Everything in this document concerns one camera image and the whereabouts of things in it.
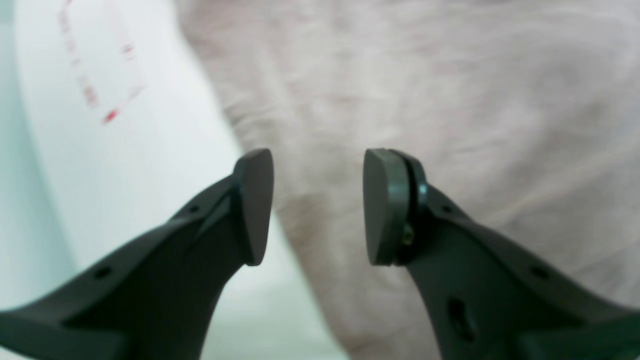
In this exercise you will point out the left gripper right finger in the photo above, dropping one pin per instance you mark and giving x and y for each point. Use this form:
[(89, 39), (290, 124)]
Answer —
[(487, 297)]

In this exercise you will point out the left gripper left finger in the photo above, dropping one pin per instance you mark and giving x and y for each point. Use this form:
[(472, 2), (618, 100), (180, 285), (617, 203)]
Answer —
[(154, 298)]

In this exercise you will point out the mauve t-shirt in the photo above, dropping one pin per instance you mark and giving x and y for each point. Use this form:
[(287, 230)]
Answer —
[(524, 112)]

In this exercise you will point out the red tape rectangle marking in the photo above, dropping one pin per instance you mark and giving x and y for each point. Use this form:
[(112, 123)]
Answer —
[(102, 54)]

